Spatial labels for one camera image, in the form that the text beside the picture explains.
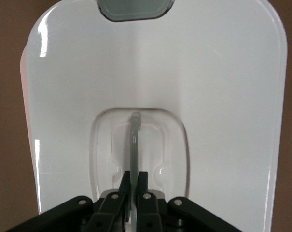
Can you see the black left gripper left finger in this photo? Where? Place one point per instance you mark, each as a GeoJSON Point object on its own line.
{"type": "Point", "coordinates": [104, 212]}

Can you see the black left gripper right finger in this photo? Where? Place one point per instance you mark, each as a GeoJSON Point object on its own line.
{"type": "Point", "coordinates": [150, 212]}

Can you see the white storage box body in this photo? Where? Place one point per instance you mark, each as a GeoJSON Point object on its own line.
{"type": "Point", "coordinates": [23, 84]}

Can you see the grey box latch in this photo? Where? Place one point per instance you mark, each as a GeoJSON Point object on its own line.
{"type": "Point", "coordinates": [136, 9]}

